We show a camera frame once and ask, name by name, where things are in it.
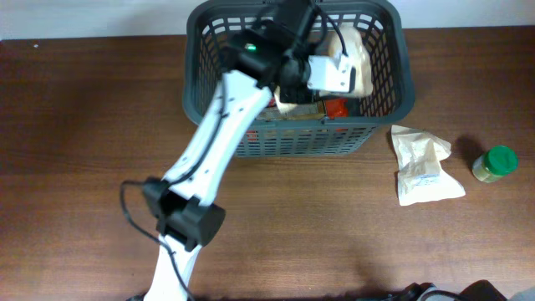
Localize beige paper pouch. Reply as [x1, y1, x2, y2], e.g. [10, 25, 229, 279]
[390, 125, 466, 206]
[275, 23, 375, 115]

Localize green lid jar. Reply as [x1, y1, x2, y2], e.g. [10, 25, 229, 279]
[471, 145, 518, 183]

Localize grey plastic basket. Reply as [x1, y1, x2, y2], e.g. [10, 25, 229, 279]
[182, 0, 415, 157]

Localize black equipment at table edge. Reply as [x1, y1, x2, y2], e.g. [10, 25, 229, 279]
[385, 280, 507, 301]

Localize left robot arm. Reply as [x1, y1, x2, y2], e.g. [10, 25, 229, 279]
[141, 1, 320, 300]

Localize orange pasta packet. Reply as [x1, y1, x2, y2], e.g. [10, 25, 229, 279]
[256, 99, 349, 121]

